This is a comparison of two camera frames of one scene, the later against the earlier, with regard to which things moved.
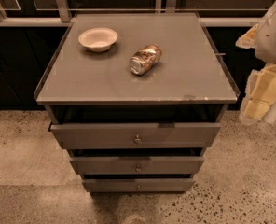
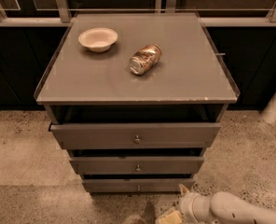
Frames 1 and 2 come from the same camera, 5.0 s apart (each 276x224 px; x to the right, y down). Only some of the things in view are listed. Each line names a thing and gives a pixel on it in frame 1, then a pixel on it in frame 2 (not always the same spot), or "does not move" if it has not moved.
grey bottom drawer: (138, 185) does not move
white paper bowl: (98, 39) does not move
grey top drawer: (137, 135) does not move
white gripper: (273, 39) to (187, 203)
